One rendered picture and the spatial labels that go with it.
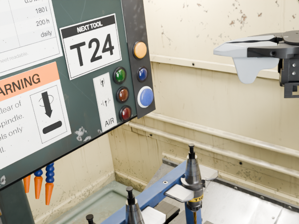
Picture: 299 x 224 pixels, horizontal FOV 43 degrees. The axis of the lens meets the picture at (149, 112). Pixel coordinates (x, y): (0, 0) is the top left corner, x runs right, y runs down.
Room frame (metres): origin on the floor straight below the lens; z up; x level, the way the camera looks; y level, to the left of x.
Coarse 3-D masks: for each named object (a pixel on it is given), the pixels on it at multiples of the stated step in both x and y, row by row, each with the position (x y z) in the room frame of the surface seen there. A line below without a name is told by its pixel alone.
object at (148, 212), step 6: (144, 210) 0.74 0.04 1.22; (150, 210) 0.74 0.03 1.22; (156, 210) 0.74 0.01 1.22; (144, 216) 0.72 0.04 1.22; (150, 216) 0.72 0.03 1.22; (156, 216) 0.71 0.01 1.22; (162, 216) 0.71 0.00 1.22; (150, 222) 0.70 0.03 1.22; (156, 222) 0.69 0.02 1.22; (162, 222) 0.69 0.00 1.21
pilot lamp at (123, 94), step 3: (123, 90) 0.55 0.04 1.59; (126, 90) 0.56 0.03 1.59; (120, 93) 0.55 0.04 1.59; (123, 93) 0.55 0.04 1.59; (126, 93) 0.56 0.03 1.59; (120, 96) 0.55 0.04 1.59; (123, 96) 0.55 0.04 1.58; (126, 96) 0.56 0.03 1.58; (120, 99) 0.55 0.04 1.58; (123, 99) 0.55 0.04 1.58; (126, 99) 0.56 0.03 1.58
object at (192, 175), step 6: (186, 162) 0.83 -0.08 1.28; (192, 162) 0.82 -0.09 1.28; (186, 168) 0.83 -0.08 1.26; (192, 168) 0.82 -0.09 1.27; (198, 168) 0.83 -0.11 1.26; (186, 174) 0.83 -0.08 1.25; (192, 174) 0.82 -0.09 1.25; (198, 174) 0.82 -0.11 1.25; (186, 180) 0.82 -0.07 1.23; (192, 180) 0.82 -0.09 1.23; (198, 180) 0.82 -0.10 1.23
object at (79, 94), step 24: (72, 0) 0.52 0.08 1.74; (96, 0) 0.54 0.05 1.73; (120, 0) 0.58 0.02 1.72; (72, 24) 0.51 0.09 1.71; (120, 24) 0.57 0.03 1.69; (120, 48) 0.57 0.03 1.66; (96, 72) 0.53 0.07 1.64; (72, 96) 0.49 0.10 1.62; (72, 120) 0.49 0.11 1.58; (96, 120) 0.52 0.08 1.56; (120, 120) 0.55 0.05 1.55; (72, 144) 0.48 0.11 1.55; (24, 168) 0.43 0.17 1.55
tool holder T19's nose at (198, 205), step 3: (201, 201) 0.84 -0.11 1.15; (186, 204) 0.83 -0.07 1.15; (189, 204) 0.83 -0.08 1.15; (192, 204) 0.82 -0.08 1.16; (195, 204) 0.82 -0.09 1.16; (198, 204) 0.82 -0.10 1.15; (201, 204) 0.83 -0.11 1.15; (189, 207) 0.83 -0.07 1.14; (192, 207) 0.82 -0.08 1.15; (195, 207) 0.82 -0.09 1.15; (198, 207) 0.82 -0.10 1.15; (201, 207) 0.82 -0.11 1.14; (192, 210) 0.82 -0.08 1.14; (195, 210) 0.82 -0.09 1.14
